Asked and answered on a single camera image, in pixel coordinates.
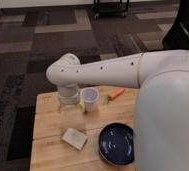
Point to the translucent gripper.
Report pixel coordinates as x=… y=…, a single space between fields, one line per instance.
x=71 y=113

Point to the dark blue ceramic bowl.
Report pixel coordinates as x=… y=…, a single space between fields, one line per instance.
x=116 y=144

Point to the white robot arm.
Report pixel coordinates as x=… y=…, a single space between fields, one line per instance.
x=161 y=122

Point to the translucent plastic cup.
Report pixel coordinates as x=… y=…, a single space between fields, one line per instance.
x=90 y=96

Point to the white sponge block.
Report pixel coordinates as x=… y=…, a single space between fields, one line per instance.
x=74 y=138

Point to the orange carrot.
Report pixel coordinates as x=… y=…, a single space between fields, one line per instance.
x=113 y=95

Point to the black office chair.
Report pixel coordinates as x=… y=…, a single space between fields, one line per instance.
x=178 y=35

